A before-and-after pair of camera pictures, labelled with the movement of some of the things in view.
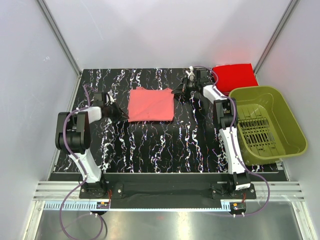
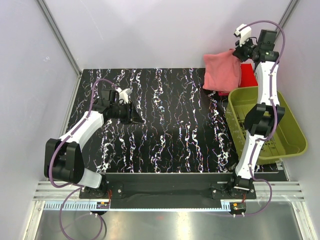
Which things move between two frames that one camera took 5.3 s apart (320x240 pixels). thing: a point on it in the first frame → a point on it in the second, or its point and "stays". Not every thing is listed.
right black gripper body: [188, 86] → [246, 50]
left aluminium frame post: [63, 43] stays
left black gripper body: [113, 112] → [126, 113]
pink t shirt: [151, 105] → [222, 71]
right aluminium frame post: [292, 6] stays
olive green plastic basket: [267, 130] stays
